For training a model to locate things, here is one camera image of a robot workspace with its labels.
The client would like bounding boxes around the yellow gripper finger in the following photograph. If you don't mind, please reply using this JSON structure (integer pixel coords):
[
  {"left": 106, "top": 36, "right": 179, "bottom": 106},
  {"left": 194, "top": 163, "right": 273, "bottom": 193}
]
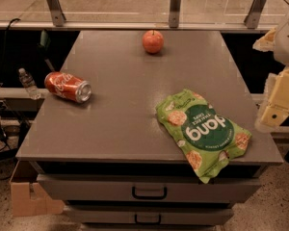
[
  {"left": 254, "top": 66, "right": 289, "bottom": 133},
  {"left": 252, "top": 28, "right": 276, "bottom": 52}
]

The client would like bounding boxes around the red apple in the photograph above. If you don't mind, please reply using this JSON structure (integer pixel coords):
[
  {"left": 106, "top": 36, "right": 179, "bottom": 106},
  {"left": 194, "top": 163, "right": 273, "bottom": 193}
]
[{"left": 143, "top": 30, "right": 164, "bottom": 54}]

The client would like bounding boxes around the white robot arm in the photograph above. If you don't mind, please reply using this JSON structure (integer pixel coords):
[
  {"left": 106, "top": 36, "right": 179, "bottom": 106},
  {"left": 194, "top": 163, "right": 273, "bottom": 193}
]
[{"left": 252, "top": 12, "right": 289, "bottom": 133}]

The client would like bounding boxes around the green rice chips bag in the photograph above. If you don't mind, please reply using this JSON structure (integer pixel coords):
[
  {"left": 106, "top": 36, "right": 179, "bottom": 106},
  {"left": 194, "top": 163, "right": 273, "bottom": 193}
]
[{"left": 156, "top": 90, "right": 251, "bottom": 184}]

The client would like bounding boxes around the grey drawer cabinet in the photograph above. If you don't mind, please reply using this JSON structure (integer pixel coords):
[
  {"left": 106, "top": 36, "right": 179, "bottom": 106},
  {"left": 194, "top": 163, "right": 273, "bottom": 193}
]
[{"left": 17, "top": 31, "right": 282, "bottom": 231}]

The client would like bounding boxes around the lower grey drawer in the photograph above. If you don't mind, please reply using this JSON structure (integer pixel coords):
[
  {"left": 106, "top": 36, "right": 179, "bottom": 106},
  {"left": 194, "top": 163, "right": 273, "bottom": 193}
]
[{"left": 64, "top": 206, "right": 233, "bottom": 225}]

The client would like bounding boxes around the grey drawer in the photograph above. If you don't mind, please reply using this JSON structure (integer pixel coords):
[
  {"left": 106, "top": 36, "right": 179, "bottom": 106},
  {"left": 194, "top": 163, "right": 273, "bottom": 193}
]
[
  {"left": 64, "top": 206, "right": 233, "bottom": 225},
  {"left": 38, "top": 174, "right": 260, "bottom": 203}
]

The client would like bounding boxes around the red cola can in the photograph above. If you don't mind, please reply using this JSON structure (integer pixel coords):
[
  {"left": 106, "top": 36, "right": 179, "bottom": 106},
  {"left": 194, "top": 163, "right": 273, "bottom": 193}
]
[{"left": 44, "top": 72, "right": 92, "bottom": 103}]

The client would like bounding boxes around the upper grey drawer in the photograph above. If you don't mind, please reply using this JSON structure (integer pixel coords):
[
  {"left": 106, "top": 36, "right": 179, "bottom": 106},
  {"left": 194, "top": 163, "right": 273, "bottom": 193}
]
[{"left": 38, "top": 174, "right": 260, "bottom": 203}]

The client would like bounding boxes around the clear plastic water bottle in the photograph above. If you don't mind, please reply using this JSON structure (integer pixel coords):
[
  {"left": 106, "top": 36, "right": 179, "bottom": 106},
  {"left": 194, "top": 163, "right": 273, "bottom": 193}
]
[{"left": 18, "top": 68, "right": 41, "bottom": 100}]

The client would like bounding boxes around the cardboard box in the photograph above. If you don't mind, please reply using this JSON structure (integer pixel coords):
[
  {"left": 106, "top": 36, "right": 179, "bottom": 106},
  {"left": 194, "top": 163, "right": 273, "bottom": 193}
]
[{"left": 10, "top": 161, "right": 64, "bottom": 217}]

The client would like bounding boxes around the right metal railing post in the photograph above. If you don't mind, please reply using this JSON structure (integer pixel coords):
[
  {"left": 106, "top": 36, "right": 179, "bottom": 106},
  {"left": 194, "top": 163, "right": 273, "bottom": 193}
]
[{"left": 244, "top": 0, "right": 267, "bottom": 29}]

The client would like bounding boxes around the metal railing post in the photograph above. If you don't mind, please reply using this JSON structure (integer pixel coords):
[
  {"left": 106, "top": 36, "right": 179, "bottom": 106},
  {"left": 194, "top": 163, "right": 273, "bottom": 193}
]
[
  {"left": 169, "top": 0, "right": 181, "bottom": 28},
  {"left": 244, "top": 0, "right": 267, "bottom": 29},
  {"left": 46, "top": 0, "right": 66, "bottom": 27}
]

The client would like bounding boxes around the middle metal railing post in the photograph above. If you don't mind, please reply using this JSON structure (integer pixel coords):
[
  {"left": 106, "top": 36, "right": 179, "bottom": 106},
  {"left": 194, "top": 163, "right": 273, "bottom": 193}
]
[{"left": 169, "top": 0, "right": 181, "bottom": 28}]

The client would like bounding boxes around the left metal railing post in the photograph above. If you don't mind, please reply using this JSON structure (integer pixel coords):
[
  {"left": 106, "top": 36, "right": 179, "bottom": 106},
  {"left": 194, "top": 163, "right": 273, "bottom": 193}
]
[{"left": 46, "top": 0, "right": 66, "bottom": 27}]

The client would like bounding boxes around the green handled tool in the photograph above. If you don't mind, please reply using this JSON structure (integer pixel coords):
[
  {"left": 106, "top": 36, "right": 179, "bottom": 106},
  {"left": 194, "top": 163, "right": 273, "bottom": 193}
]
[{"left": 38, "top": 30, "right": 55, "bottom": 72}]

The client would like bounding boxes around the black cable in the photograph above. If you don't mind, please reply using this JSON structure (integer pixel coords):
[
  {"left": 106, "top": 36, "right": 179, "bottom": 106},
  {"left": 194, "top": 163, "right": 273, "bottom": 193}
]
[{"left": 0, "top": 17, "right": 22, "bottom": 181}]

